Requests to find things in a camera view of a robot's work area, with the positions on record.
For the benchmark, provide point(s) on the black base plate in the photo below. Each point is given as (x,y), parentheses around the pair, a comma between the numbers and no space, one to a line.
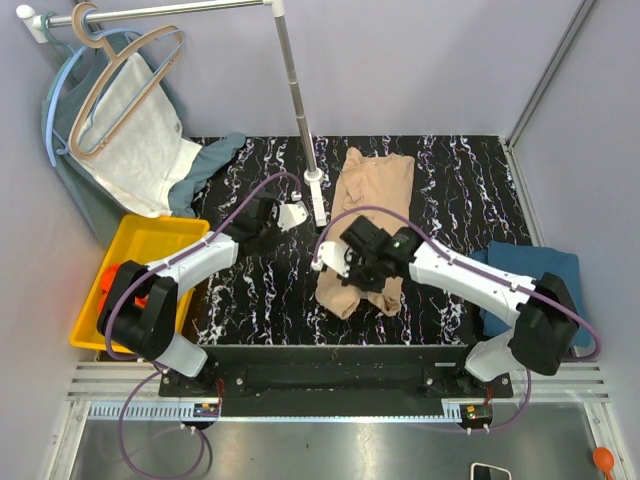
(433,369)

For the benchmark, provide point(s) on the smartphone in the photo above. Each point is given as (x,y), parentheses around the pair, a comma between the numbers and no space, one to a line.
(481,471)

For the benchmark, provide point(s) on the beige clothes hanger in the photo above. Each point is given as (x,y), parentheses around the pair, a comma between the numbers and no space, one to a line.
(115,64)

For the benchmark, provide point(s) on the orange ball tool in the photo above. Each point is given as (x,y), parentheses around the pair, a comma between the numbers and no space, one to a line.
(604,461)

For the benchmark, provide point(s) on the orange t shirt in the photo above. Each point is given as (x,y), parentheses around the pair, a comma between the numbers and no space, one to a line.
(106,282)

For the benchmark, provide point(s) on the folded blue t shirt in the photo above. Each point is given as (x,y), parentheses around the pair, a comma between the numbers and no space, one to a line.
(534,262)

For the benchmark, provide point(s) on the yellow plastic bin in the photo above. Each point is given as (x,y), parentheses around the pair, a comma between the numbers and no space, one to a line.
(140,239)

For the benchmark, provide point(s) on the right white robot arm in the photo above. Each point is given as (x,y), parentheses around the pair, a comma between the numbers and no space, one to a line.
(538,312)

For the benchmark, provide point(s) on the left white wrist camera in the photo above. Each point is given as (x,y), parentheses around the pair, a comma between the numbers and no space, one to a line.
(291,215)

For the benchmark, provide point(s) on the aluminium front rail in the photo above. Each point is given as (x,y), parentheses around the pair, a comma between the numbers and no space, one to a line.
(134,392)

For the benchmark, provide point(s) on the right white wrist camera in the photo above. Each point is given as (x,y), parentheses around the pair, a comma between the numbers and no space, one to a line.
(334,256)

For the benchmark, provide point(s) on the beige t shirt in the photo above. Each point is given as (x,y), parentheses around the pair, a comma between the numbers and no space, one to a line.
(385,182)

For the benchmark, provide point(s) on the white towel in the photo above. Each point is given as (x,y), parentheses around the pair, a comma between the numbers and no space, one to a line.
(148,155)

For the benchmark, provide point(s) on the green clothes hanger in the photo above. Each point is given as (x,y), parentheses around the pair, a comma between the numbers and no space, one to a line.
(63,52)

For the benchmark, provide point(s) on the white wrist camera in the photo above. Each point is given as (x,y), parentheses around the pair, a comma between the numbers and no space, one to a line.
(291,215)
(334,256)

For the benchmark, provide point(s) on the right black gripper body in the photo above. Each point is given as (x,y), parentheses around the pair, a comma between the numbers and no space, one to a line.
(362,273)

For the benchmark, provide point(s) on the metal clothes rack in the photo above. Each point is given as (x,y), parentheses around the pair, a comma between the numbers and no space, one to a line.
(313,175)

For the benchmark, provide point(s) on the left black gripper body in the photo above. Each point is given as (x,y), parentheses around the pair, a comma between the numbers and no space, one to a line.
(271,238)

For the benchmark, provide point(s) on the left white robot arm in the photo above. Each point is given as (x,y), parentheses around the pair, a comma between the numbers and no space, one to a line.
(139,307)

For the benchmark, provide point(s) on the aluminium frame post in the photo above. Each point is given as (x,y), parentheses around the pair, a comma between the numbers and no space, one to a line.
(573,30)

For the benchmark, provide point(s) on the teal hanging garment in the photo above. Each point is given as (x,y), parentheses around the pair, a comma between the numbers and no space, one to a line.
(100,210)

